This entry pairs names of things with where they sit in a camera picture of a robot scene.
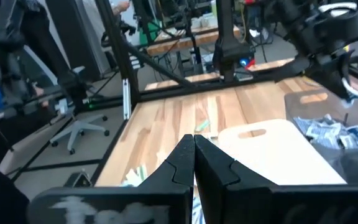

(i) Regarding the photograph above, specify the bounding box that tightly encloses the wooden background table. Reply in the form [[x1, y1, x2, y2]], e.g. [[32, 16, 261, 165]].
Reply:
[[144, 57, 295, 91]]

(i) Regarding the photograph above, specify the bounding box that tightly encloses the black table-level camera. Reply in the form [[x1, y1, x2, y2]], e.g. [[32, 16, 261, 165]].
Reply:
[[63, 170, 93, 189]]

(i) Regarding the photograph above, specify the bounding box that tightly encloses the black equipment rig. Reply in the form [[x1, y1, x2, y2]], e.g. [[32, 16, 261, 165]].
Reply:
[[0, 18, 90, 125]]

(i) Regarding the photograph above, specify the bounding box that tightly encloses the white plastic bin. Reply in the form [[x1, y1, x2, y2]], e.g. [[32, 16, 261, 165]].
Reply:
[[218, 119, 348, 187]]

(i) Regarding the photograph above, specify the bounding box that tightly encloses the green striped strip packet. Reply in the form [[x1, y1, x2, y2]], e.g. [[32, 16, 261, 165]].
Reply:
[[135, 164, 149, 187], [194, 119, 212, 132]]

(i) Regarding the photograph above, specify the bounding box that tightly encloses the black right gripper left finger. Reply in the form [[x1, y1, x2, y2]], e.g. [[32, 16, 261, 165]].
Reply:
[[28, 133, 196, 224]]

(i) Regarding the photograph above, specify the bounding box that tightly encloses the green object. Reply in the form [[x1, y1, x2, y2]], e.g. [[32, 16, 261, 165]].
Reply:
[[139, 21, 161, 46]]

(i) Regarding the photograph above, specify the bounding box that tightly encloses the dark grey cabinet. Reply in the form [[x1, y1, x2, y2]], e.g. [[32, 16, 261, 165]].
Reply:
[[45, 0, 111, 82]]

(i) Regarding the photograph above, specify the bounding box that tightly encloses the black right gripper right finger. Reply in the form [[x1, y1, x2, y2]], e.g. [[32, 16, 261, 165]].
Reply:
[[194, 134, 358, 224]]

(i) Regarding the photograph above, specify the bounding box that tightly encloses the grey translucent plastic bin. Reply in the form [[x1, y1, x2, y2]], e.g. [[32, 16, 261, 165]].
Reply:
[[283, 76, 358, 187]]

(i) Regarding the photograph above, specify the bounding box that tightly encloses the white printed text packet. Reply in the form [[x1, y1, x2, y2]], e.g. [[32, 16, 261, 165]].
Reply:
[[321, 113, 338, 125], [312, 135, 343, 150]]

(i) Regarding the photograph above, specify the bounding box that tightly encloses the grey office chair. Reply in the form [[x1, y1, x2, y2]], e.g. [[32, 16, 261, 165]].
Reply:
[[50, 113, 111, 156]]

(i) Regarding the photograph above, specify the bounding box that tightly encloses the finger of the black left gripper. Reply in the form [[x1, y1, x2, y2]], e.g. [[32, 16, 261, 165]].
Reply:
[[331, 51, 356, 94], [305, 60, 351, 99]]

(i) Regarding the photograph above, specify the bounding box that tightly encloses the cluttered wooden workbench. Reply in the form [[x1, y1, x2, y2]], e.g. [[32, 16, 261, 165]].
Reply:
[[146, 24, 242, 57]]

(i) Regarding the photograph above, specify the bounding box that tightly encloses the person's hand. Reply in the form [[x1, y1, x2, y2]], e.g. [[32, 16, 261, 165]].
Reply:
[[112, 1, 131, 16]]

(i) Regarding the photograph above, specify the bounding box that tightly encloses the silver aluminium extrusion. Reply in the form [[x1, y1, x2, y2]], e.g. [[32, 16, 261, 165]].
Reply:
[[122, 78, 132, 121]]

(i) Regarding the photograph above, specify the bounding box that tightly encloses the crumpled white packet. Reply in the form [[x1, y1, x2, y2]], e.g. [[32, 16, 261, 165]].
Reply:
[[122, 169, 140, 187]]

